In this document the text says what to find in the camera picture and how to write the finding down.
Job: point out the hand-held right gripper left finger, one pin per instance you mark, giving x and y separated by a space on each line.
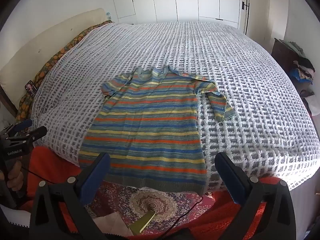
96 177

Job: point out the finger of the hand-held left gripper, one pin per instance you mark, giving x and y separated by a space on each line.
33 133
21 125

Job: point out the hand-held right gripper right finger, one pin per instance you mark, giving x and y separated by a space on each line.
230 180

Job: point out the striped knit sweater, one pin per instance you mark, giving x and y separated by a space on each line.
150 130

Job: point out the pile of clothes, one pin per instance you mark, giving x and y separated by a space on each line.
303 67

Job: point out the person's left hand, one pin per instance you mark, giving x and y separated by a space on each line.
15 176

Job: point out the black smartphone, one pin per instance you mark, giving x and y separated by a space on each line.
31 88

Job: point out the orange red knit cloth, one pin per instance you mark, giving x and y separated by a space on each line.
225 220

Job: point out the beige quilted cloth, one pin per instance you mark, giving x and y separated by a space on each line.
112 223

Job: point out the red patterned rug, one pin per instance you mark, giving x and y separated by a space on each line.
155 202

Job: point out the yellow green box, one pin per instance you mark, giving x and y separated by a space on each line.
141 223

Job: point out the orange floral bedsheet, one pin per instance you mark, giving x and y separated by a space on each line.
50 65

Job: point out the white grey knit blanket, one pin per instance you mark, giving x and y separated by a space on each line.
250 105

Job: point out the cream headboard cushion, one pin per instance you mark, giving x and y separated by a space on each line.
37 45

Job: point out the dark wooden dresser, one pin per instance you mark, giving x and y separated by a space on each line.
282 52

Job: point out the white wardrobe doors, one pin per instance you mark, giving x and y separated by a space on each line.
187 0

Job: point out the brown wooden bed frame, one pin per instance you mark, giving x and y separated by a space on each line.
8 102

